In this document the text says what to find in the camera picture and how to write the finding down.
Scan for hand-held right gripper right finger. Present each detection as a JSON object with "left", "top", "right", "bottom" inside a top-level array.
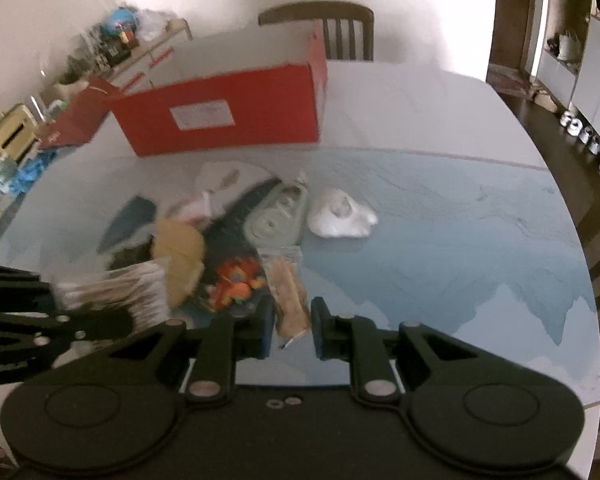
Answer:
[{"left": 311, "top": 296, "right": 486, "bottom": 407}]

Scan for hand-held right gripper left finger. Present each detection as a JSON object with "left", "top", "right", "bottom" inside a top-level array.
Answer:
[{"left": 109, "top": 296, "right": 277, "bottom": 407}]

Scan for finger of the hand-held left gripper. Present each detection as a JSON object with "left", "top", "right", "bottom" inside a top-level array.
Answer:
[
  {"left": 0, "top": 261, "right": 57, "bottom": 312},
  {"left": 0, "top": 307, "right": 134, "bottom": 387}
]

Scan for striped paper bundle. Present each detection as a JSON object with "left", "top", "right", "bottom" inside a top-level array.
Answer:
[{"left": 55, "top": 260, "right": 168, "bottom": 331}]

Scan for clear snack packet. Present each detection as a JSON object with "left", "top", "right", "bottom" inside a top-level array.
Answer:
[{"left": 257, "top": 246, "right": 312, "bottom": 341}]

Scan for black packet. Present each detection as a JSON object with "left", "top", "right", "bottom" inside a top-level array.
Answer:
[{"left": 202, "top": 180, "right": 281, "bottom": 281}]

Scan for beige bundle with green band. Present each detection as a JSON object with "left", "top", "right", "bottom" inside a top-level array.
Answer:
[{"left": 152, "top": 219, "right": 207, "bottom": 308}]

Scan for red cardboard box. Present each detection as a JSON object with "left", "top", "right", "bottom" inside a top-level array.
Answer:
[{"left": 111, "top": 22, "right": 329, "bottom": 157}]

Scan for red orange toy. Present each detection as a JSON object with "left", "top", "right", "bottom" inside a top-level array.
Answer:
[{"left": 205, "top": 257, "right": 267, "bottom": 311}]

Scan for dark olive packet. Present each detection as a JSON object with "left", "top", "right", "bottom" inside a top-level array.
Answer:
[{"left": 109, "top": 242, "right": 156, "bottom": 272}]

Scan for dark blue cloth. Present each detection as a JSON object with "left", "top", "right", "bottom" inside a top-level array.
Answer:
[{"left": 97, "top": 196, "right": 158, "bottom": 253}]

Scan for white crumpled cloth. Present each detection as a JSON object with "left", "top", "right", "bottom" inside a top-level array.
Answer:
[{"left": 307, "top": 189, "right": 379, "bottom": 238}]

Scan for crumpled blue plastic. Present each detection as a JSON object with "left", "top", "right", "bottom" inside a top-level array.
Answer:
[{"left": 0, "top": 152, "right": 56, "bottom": 196}]

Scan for pink and white packet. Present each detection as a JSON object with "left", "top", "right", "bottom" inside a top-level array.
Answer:
[{"left": 167, "top": 192, "right": 216, "bottom": 226}]

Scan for yellow framed object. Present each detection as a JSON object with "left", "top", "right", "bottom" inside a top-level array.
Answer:
[{"left": 0, "top": 104, "right": 36, "bottom": 161}]

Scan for white sideboard with wooden top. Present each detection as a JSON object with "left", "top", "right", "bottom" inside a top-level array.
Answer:
[{"left": 55, "top": 19, "right": 193, "bottom": 96}]

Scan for blue globe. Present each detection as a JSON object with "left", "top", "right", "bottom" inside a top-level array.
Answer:
[{"left": 102, "top": 7, "right": 138, "bottom": 36}]

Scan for clear plastic bag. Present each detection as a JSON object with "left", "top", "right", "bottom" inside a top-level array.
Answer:
[{"left": 137, "top": 9, "right": 171, "bottom": 41}]

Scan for patterned doormat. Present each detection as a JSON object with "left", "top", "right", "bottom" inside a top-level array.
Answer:
[{"left": 487, "top": 65, "right": 531, "bottom": 96}]

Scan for beige slippers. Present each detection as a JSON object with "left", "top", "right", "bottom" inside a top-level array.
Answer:
[{"left": 527, "top": 82, "right": 556, "bottom": 108}]

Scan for row of silver jars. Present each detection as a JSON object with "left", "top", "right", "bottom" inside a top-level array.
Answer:
[{"left": 559, "top": 109, "right": 600, "bottom": 181}]

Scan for brown door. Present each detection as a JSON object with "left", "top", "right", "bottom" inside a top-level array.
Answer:
[{"left": 495, "top": 0, "right": 548, "bottom": 73}]

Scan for white low cabinet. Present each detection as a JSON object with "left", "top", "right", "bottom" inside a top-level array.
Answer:
[{"left": 535, "top": 15, "right": 600, "bottom": 161}]

